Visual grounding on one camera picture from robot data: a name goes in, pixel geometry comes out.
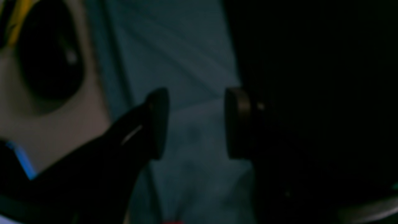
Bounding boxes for teal table cloth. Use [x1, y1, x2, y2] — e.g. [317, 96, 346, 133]
[84, 0, 256, 224]

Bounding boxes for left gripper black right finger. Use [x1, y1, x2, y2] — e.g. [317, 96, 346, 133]
[224, 87, 397, 224]

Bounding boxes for black computer mouse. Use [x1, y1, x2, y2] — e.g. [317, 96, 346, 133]
[16, 0, 84, 101]

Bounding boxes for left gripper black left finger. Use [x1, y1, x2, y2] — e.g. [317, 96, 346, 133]
[1, 88, 169, 224]

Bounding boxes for yellow handled pliers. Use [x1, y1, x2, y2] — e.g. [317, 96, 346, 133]
[0, 0, 37, 48]

